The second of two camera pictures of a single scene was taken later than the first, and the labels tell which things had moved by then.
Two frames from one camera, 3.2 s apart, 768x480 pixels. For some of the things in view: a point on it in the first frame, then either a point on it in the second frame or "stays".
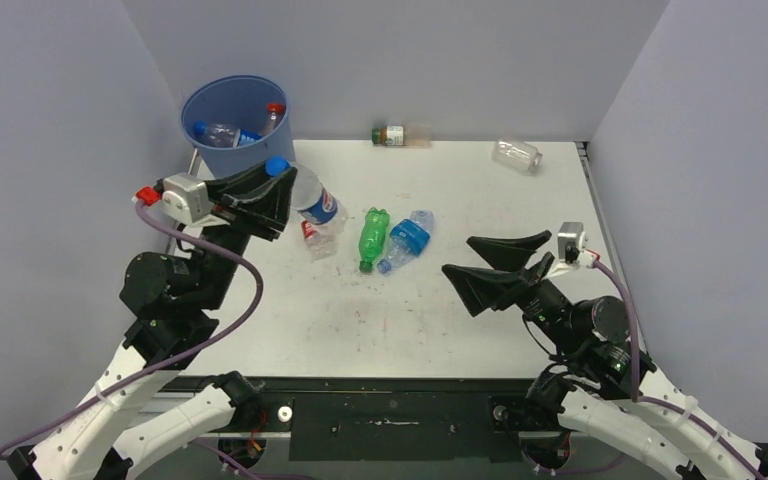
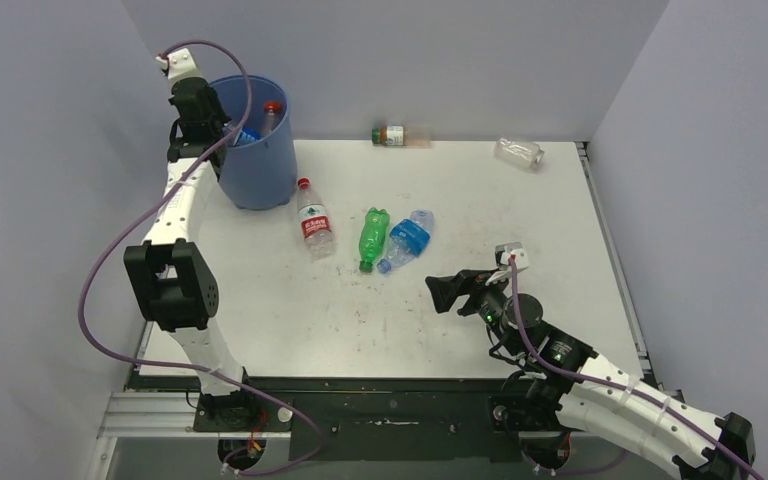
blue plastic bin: [240, 102] stays
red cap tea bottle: [275, 113] stays
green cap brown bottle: [400, 135] stays
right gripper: [503, 255] → [445, 290]
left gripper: [254, 215] → [222, 118]
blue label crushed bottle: [407, 240] stays
